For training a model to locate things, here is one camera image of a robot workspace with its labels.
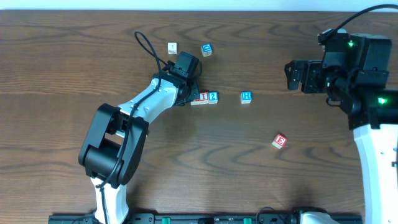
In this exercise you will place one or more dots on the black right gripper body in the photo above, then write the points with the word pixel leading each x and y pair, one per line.
pixel 306 76

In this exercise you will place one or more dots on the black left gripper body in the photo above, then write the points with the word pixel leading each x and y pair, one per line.
pixel 195 92

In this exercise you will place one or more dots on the red letter I block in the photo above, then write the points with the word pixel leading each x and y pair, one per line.
pixel 204 98

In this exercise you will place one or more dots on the red letter A block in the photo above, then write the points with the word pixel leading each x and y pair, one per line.
pixel 196 102

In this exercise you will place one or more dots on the blue number 2 block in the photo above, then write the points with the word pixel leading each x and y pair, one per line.
pixel 213 97

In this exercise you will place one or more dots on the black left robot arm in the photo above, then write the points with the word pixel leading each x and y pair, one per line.
pixel 112 149

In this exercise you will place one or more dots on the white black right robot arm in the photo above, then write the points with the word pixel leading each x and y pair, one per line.
pixel 375 133

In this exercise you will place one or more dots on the plain wooden picture block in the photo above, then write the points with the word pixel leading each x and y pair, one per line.
pixel 172 48

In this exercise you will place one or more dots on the blue letter D block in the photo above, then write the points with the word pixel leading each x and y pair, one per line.
pixel 206 50

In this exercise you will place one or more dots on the blue letter H block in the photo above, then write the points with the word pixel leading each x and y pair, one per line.
pixel 246 97

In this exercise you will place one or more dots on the red letter E block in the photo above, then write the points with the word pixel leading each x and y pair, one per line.
pixel 279 141

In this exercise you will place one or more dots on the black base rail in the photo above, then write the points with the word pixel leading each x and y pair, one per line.
pixel 266 215

